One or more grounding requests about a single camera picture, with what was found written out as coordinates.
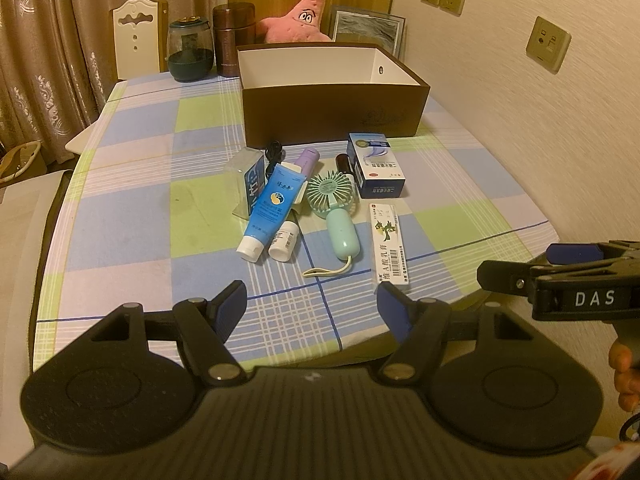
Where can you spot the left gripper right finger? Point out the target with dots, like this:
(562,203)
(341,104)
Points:
(420,327)

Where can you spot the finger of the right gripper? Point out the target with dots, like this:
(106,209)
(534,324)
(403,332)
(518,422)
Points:
(506,277)
(560,253)

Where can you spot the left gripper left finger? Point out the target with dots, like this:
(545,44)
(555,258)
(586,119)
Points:
(204,326)

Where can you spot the long white green box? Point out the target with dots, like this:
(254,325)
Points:
(388,251)

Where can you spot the small white pill bottle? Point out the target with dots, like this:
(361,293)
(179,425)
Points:
(284,241)

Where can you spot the blue white medicine box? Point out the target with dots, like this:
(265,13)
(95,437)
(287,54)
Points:
(376,169)

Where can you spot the mint green handheld fan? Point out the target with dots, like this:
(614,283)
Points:
(330,197)

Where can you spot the blue cream tube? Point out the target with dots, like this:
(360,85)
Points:
(272,206)

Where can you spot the brown cap spray bottle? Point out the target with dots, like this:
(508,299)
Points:
(343,166)

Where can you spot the purple lotion tube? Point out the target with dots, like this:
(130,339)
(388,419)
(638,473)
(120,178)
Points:
(306,161)

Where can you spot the person's right hand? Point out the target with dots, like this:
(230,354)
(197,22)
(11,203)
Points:
(626,377)

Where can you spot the checkered tablecloth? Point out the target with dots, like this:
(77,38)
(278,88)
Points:
(149,218)

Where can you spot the wicker basket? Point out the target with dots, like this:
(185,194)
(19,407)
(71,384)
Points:
(21,163)

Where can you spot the brown cardboard storage box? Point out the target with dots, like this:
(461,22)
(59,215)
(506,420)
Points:
(323,91)

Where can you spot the dark green glass jar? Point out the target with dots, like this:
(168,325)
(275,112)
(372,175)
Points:
(190,49)

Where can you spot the patterned brown curtain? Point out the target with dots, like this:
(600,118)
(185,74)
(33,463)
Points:
(58,67)

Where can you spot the brown metal canister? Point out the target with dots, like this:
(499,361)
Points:
(234,25)

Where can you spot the framed sand art picture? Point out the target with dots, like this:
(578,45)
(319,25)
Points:
(368,27)

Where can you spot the pink starfish plush toy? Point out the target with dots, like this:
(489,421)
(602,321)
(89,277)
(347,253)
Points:
(301,24)

